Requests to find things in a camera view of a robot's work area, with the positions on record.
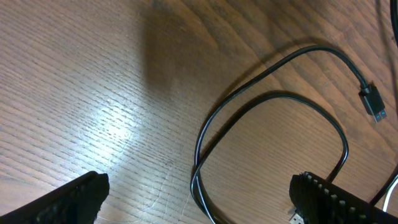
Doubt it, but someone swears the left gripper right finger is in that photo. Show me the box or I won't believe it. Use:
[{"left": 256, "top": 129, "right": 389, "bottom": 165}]
[{"left": 289, "top": 172, "right": 397, "bottom": 224}]

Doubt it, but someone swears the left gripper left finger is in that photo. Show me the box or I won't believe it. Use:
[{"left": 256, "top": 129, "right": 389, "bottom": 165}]
[{"left": 1, "top": 171, "right": 109, "bottom": 224}]

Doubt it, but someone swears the white USB cable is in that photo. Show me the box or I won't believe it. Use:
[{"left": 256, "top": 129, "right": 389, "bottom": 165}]
[{"left": 289, "top": 175, "right": 398, "bottom": 224}]

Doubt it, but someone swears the black USB cable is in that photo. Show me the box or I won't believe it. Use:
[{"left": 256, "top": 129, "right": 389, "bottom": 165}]
[
  {"left": 190, "top": 92, "right": 398, "bottom": 224},
  {"left": 193, "top": 45, "right": 389, "bottom": 224}
]

